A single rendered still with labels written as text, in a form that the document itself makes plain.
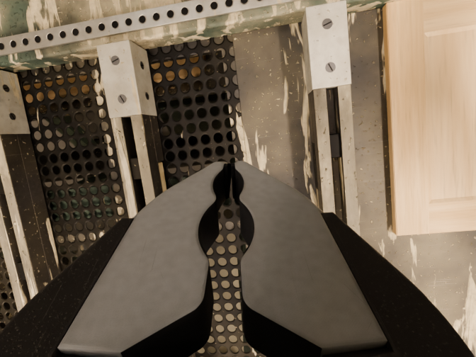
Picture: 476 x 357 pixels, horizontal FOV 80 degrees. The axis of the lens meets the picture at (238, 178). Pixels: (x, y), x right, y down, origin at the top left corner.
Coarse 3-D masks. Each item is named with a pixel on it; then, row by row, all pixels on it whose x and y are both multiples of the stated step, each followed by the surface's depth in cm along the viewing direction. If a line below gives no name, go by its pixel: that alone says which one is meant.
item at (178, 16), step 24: (192, 0) 48; (216, 0) 47; (240, 0) 47; (264, 0) 46; (288, 0) 46; (72, 24) 51; (96, 24) 50; (120, 24) 50; (144, 24) 49; (168, 24) 49; (0, 48) 53; (24, 48) 53
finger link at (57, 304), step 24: (120, 240) 8; (72, 264) 7; (96, 264) 7; (48, 288) 7; (72, 288) 7; (24, 312) 6; (48, 312) 6; (72, 312) 6; (0, 336) 6; (24, 336) 6; (48, 336) 6
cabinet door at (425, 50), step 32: (416, 0) 47; (448, 0) 47; (384, 32) 50; (416, 32) 48; (448, 32) 47; (416, 64) 49; (448, 64) 48; (416, 96) 49; (448, 96) 49; (416, 128) 50; (448, 128) 50; (416, 160) 51; (448, 160) 51; (416, 192) 52; (448, 192) 52; (416, 224) 53; (448, 224) 52
